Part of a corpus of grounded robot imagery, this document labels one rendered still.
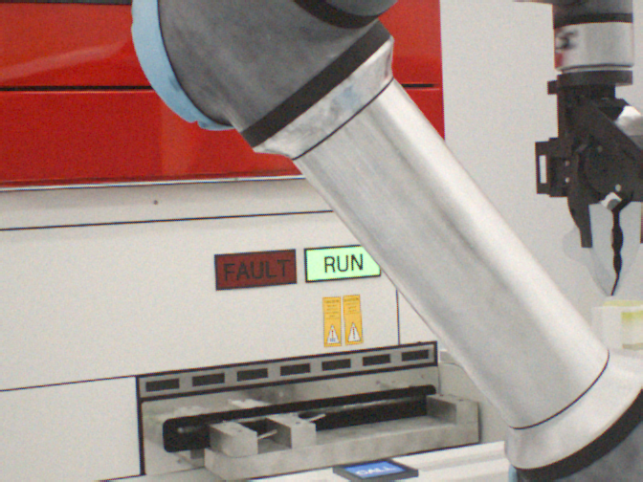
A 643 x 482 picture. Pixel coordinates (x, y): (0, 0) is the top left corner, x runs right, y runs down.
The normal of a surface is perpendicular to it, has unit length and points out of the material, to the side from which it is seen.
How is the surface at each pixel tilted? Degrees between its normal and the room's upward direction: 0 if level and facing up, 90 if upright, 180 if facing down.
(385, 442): 90
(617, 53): 90
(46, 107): 90
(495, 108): 90
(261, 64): 108
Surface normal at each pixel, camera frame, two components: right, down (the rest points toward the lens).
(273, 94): -0.29, 0.41
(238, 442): 0.44, 0.03
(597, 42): -0.11, 0.06
